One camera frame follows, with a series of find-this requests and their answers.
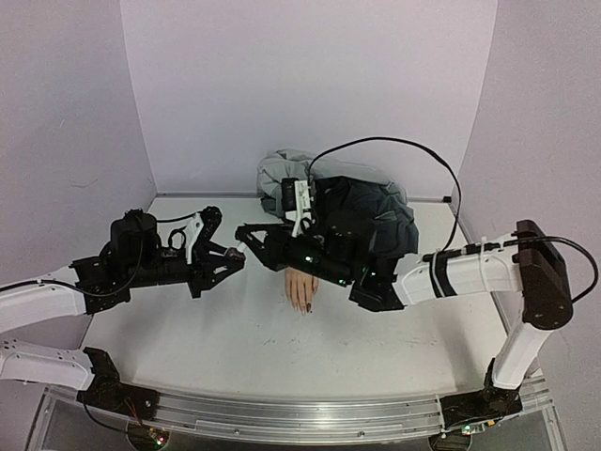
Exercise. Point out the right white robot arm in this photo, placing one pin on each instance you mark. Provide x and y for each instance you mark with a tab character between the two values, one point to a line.
525	262

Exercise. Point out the grey and black jacket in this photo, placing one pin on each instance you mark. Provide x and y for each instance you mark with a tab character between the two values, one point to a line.
364	192

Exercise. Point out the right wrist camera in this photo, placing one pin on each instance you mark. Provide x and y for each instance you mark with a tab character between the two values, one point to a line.
297	207

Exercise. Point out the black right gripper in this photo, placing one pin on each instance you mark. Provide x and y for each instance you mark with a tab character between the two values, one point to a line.
285	249

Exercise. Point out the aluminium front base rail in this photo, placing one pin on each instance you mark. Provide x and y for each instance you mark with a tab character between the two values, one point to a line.
132	417

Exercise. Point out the mannequin hand with long nails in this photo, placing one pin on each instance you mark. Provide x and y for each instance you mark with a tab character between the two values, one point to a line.
300	289

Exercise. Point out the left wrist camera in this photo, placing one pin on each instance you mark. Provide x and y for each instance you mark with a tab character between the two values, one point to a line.
199	232

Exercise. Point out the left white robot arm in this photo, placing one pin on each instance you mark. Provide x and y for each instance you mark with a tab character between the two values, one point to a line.
134	257

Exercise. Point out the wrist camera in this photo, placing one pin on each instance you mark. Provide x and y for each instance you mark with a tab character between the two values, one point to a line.
297	207
199	232

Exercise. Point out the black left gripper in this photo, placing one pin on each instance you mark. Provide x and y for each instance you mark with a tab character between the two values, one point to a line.
206	264

